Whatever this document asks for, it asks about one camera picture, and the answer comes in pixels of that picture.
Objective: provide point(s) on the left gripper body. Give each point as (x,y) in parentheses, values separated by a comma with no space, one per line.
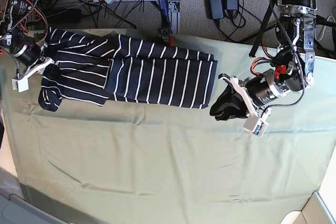
(238,86)

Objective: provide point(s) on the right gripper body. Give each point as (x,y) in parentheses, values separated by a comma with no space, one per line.
(33,57)

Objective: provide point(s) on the navy white striped T-shirt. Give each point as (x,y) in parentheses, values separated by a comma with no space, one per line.
(122,68)

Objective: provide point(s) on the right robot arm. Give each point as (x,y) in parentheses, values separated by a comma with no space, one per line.
(24,31)

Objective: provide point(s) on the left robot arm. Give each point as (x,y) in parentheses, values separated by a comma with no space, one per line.
(290,70)

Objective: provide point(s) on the blue orange centre clamp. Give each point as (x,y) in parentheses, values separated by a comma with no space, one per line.
(165,29)

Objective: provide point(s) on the light green table cloth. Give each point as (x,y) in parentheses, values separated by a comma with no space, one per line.
(146,163)

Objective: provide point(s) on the grey plastic bin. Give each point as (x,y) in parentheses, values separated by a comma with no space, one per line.
(14,209)

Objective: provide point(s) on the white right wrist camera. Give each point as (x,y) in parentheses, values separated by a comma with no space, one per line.
(20,85)

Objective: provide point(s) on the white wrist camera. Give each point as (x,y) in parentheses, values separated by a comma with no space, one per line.
(20,85)
(255,126)

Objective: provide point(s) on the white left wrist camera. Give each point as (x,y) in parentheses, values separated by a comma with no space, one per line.
(255,126)

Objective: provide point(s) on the black camera tripod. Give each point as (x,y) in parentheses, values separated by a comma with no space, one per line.
(303,23)

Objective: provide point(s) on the aluminium frame post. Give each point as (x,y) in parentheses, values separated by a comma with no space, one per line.
(174,7)

